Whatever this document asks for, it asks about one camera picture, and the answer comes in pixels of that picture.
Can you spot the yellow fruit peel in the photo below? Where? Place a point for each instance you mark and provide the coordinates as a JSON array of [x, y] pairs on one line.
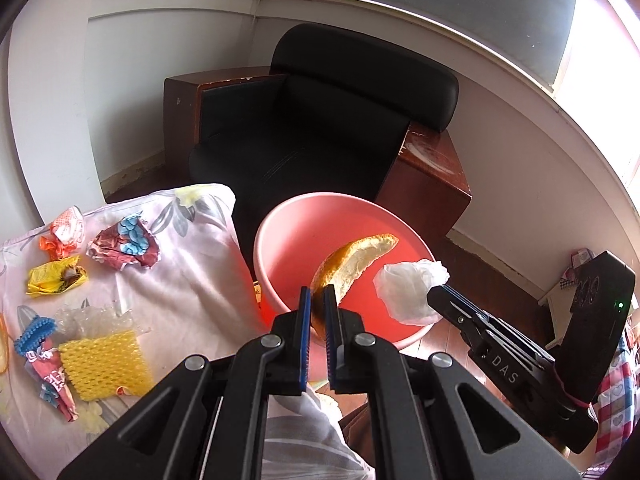
[[350, 260]]

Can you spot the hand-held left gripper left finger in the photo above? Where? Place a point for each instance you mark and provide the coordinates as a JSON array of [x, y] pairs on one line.
[[302, 345]]

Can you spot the small white stool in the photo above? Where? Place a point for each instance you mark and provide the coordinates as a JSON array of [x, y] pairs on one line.
[[552, 310]]

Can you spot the orange white wrapper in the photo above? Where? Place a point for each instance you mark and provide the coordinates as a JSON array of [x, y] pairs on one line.
[[67, 227]]

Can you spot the yellow crumpled wrapper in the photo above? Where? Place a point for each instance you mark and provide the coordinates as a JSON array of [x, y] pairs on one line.
[[45, 277]]

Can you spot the yellow foam fruit net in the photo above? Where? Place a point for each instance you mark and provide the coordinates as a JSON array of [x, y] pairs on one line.
[[102, 365]]

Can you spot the white plastic bag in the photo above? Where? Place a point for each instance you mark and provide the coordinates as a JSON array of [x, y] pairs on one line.
[[405, 285]]

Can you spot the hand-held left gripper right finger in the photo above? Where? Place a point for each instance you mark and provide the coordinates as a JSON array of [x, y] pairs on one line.
[[330, 345]]

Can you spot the red wrapper with blue fringe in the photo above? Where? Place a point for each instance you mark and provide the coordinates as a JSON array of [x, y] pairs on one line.
[[50, 375]]

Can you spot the pink plastic bucket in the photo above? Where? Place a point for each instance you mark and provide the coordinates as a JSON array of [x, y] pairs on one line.
[[310, 230]]

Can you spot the pink floral bedsheet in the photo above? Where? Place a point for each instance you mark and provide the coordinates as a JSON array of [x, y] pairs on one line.
[[190, 280]]

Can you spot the clear plastic wrap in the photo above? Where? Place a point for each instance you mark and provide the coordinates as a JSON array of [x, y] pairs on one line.
[[95, 320]]

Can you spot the red plaid cloth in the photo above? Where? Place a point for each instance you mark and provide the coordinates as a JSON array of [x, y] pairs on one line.
[[617, 400]]

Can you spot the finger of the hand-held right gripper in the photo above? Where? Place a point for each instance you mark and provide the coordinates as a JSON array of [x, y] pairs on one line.
[[457, 317], [520, 339]]

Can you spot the black leather armchair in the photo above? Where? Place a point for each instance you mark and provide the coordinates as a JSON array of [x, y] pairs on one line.
[[310, 150]]

